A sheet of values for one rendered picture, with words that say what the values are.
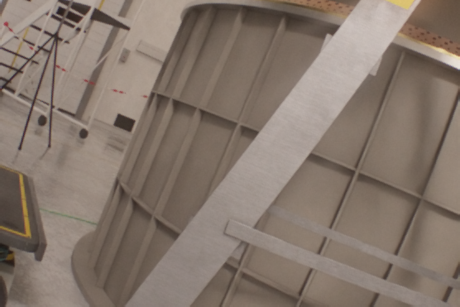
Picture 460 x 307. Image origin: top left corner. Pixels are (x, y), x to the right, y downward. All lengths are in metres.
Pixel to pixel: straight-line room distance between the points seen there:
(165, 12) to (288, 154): 9.16
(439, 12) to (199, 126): 0.84
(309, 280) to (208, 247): 0.76
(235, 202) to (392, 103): 0.85
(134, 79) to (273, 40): 8.14
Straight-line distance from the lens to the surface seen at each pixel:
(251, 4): 1.70
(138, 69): 9.68
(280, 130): 0.71
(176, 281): 0.73
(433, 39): 1.54
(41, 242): 1.30
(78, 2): 6.48
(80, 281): 1.99
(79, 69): 9.31
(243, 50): 1.70
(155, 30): 9.75
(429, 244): 1.49
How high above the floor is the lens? 0.73
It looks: 1 degrees up
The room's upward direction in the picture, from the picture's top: 23 degrees clockwise
